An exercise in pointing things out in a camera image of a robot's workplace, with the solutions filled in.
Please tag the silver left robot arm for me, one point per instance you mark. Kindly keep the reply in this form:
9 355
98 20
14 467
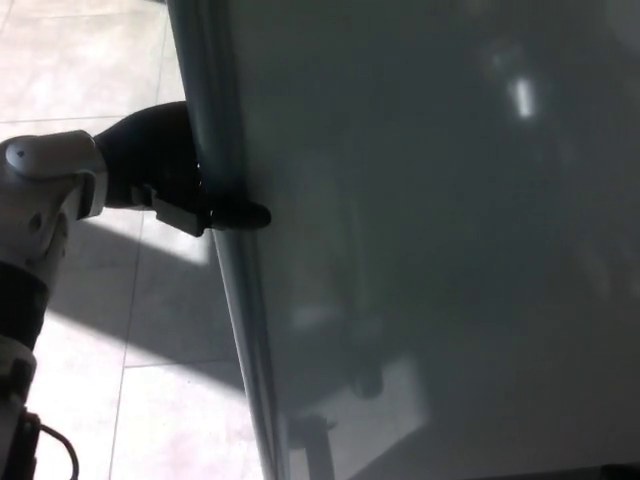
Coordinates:
40 200

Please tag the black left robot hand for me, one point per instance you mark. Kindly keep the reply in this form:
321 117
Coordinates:
150 150

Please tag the frosted glass door panel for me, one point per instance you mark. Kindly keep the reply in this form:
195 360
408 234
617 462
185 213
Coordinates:
450 250

